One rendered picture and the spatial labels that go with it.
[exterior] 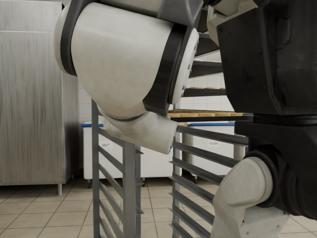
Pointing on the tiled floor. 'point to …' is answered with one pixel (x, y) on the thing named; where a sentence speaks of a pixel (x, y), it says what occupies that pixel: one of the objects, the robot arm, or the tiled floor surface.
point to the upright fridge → (35, 99)
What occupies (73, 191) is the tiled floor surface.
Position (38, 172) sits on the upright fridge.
